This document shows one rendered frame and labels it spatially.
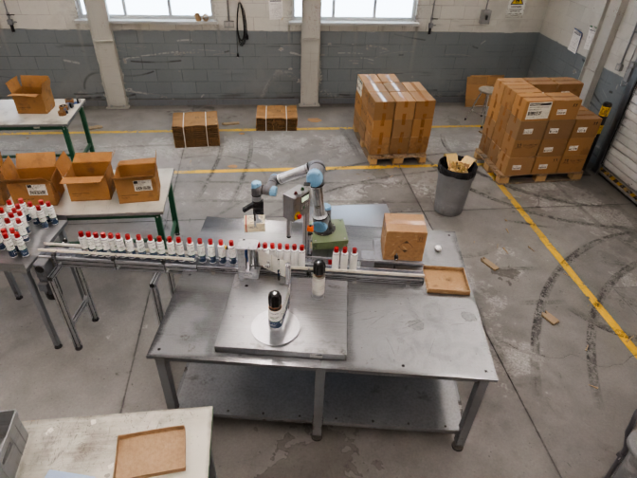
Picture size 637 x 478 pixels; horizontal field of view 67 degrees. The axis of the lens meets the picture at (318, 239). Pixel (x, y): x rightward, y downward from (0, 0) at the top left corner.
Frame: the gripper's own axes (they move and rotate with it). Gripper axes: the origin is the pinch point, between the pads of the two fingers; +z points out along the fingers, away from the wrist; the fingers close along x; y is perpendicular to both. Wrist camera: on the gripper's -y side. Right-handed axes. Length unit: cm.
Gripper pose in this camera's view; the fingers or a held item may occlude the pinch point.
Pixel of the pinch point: (254, 221)
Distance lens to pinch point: 377.5
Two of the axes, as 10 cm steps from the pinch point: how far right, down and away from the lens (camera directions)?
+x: -1.2, -6.0, 7.9
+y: 9.9, -0.3, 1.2
